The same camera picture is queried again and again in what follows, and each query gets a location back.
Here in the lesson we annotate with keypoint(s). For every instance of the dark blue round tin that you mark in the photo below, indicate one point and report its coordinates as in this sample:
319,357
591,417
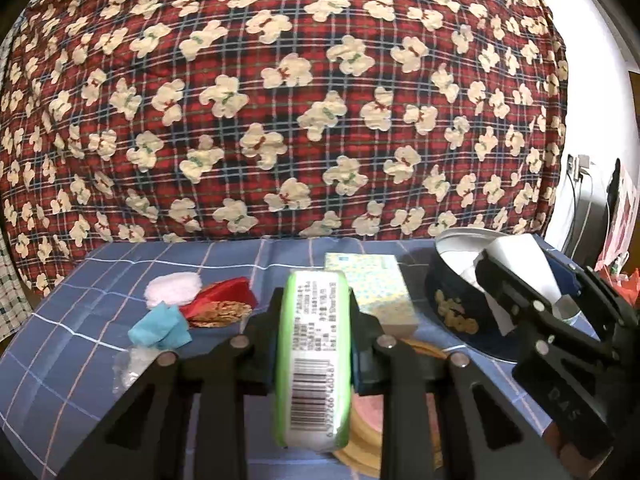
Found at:
450,305

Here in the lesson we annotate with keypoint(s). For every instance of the white green checked cloth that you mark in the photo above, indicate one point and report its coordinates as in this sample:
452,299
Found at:
10,300

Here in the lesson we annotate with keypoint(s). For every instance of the red plastic bag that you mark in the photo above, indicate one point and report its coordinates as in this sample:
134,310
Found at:
631,285

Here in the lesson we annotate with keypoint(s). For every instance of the teal cloth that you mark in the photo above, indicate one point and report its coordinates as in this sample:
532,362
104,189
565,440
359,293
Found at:
160,330

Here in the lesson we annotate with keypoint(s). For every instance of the white floral tissue box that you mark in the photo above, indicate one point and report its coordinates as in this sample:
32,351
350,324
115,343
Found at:
375,285

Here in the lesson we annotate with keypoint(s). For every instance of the clear plastic bag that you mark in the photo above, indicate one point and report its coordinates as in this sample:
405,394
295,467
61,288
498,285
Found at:
132,367

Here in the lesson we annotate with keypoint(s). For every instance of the pink round puff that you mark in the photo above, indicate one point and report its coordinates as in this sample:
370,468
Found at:
172,287

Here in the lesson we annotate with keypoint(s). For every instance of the white wall charger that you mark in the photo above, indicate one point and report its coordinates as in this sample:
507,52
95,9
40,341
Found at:
580,165

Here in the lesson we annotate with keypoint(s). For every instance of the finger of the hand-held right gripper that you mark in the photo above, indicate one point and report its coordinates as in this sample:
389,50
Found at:
505,285
565,280

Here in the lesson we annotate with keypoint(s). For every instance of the blue checked bedsheet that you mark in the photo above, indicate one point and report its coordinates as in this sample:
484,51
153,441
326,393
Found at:
75,335

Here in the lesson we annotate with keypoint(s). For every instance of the red snack packet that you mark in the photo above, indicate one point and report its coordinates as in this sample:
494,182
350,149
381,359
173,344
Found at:
220,295

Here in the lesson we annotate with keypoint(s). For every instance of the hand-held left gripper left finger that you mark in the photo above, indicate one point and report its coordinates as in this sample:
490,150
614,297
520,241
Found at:
260,355

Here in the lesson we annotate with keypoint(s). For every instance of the pink printed bag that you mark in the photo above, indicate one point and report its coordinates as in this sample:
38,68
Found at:
622,215

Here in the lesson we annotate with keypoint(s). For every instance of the green tissue pack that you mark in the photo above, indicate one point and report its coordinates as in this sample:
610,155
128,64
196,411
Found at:
312,360

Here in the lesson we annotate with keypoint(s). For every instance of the red plaid bear-print quilt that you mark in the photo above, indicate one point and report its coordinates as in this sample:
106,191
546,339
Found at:
300,110

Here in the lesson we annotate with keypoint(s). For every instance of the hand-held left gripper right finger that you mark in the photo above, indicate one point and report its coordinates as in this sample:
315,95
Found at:
367,365

